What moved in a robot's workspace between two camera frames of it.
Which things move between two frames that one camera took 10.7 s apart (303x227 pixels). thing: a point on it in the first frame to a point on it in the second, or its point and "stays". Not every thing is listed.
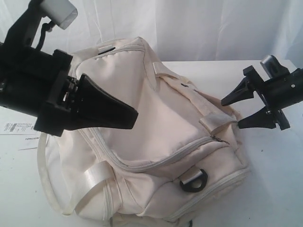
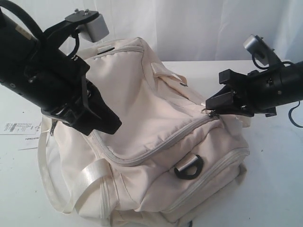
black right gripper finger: x=243 y=91 to x=225 y=101
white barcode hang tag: x=17 y=127 stays
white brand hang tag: x=28 y=141 stays
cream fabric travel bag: x=183 y=155 stays
